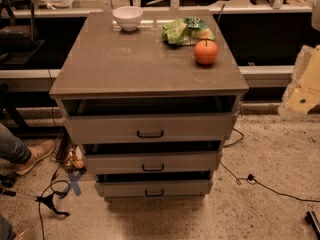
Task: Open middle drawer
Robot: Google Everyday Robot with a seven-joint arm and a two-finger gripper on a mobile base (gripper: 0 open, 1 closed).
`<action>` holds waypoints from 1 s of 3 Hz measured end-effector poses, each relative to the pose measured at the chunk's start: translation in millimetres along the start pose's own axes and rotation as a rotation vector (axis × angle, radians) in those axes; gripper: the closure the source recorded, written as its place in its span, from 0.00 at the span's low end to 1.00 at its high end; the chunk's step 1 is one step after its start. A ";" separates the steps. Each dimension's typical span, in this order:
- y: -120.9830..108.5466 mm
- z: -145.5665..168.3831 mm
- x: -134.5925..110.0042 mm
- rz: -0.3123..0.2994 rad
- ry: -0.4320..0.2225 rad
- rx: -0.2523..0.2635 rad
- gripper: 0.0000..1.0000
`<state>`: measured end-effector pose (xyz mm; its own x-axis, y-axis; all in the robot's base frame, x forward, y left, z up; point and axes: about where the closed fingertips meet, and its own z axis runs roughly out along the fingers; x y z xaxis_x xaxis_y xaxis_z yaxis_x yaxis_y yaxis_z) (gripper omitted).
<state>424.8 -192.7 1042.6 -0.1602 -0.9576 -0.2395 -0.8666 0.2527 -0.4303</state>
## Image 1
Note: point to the grey drawer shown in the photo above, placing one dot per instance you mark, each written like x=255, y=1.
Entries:
x=152, y=162
x=154, y=188
x=154, y=128

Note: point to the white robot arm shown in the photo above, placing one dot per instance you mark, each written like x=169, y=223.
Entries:
x=303, y=93

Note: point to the grey drawer cabinet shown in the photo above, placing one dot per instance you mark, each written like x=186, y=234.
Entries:
x=110, y=72

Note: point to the grey top drawer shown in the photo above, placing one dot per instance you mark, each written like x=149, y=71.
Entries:
x=154, y=128

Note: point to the grey bottom drawer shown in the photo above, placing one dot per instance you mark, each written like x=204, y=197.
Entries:
x=154, y=188

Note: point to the red apple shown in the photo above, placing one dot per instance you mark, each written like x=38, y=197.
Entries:
x=205, y=52

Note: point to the green chip bag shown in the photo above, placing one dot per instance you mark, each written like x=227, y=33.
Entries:
x=186, y=31

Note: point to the white bowl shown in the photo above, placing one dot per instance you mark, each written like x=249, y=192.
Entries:
x=128, y=17

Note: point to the blue tape cross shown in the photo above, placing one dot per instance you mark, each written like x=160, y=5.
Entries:
x=74, y=178

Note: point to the tan shoe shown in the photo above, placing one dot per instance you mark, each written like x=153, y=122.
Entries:
x=36, y=153

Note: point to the black grabber tool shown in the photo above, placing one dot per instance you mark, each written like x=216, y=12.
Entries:
x=47, y=201

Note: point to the jeans leg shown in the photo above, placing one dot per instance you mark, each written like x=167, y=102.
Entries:
x=12, y=149

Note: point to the black chair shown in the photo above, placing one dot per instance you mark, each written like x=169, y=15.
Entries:
x=18, y=43

